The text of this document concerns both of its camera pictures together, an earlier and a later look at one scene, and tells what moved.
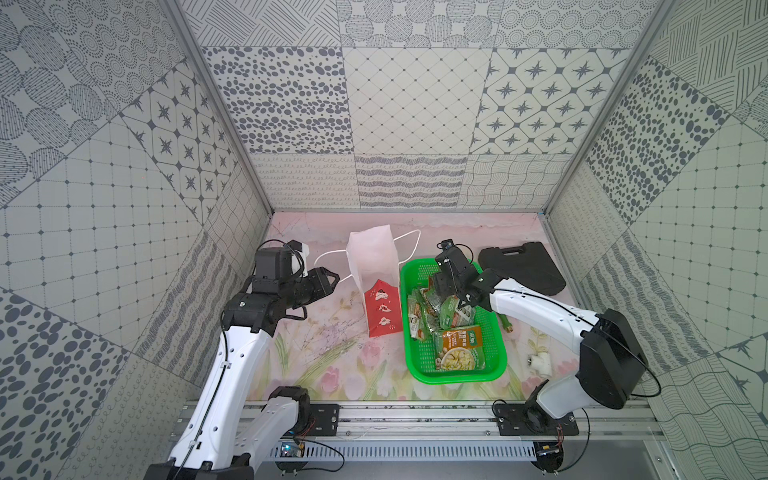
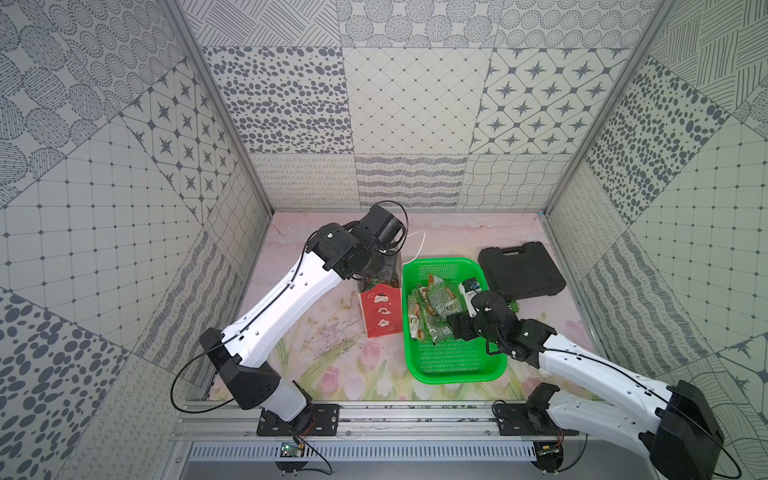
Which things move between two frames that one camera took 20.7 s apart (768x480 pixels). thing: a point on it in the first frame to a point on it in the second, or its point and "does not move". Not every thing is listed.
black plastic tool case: [528, 265] does not move
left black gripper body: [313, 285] to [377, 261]
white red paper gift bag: [373, 260] does not move
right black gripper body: [446, 287] to [471, 328]
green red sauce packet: [421, 314] does not move
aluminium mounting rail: [275, 424] does not move
